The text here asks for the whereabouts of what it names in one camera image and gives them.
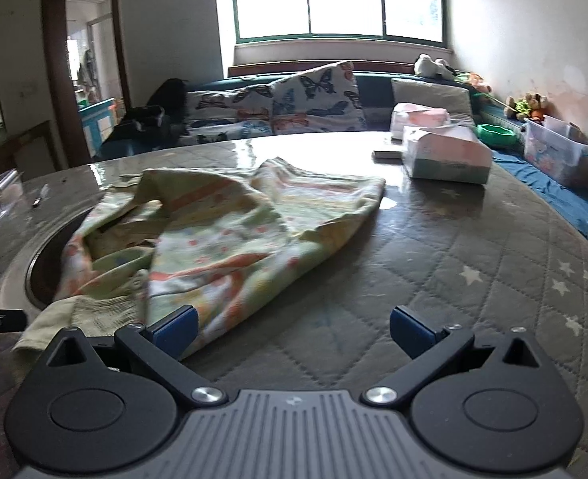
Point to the round table heater pit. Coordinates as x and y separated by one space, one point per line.
49 264

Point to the grey pillow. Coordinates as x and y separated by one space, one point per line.
431 100

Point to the black pen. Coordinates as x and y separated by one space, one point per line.
40 197

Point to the dark wooden door frame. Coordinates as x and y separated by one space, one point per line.
54 85

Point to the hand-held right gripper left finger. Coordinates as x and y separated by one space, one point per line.
174 332

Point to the pink plush toy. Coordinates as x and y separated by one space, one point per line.
477 82

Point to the green framed window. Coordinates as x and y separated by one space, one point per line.
338 0

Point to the black bag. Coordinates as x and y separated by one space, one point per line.
166 105

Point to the brown and green plush toys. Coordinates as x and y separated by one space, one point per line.
526 106

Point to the dark wooden sideboard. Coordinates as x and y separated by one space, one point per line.
39 149

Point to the blue and white cabinet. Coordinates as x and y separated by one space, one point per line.
96 124

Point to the small pink tissue pack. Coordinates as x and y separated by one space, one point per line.
418 117

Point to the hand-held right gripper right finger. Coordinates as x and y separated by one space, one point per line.
411 332

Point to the green floral patterned garment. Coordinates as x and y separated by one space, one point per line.
224 239

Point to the square butterfly print pillow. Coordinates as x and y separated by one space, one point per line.
318 100

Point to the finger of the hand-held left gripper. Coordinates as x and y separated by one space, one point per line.
4 320

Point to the large pink tissue pack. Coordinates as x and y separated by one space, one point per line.
448 157

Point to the long butterfly print pillow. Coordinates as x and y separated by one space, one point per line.
229 110

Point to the clear plastic storage box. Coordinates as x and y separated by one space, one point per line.
558 152

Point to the green bowl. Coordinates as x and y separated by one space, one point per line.
496 134

